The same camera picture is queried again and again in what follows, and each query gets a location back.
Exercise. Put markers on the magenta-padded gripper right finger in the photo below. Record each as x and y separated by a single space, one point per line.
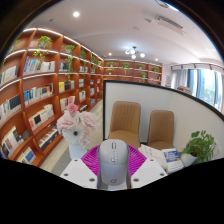
148 171

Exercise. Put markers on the thick white book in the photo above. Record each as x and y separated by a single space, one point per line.
153 155

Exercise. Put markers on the white jug vase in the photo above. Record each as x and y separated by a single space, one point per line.
76 151

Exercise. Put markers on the large orange wooden bookshelf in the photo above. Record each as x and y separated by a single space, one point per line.
36 100

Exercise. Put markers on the pink and white flower bouquet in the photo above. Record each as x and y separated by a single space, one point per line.
75 125

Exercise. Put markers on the light grey computer mouse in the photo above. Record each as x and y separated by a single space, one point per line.
113 161

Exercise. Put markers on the tan upholstered chair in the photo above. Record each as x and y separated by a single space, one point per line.
161 128
125 120

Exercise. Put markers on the orange shelf with plants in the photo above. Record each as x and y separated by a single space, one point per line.
133 70

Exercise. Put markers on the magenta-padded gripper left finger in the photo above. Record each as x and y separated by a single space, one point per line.
78 173

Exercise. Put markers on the blue and white book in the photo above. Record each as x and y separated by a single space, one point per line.
172 160

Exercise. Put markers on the ceiling lamp cluster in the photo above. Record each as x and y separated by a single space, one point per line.
133 52

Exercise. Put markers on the green plant in white pot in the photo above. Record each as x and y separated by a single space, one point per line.
200 143

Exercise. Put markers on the ceiling air conditioner vent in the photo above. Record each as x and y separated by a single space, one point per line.
170 23

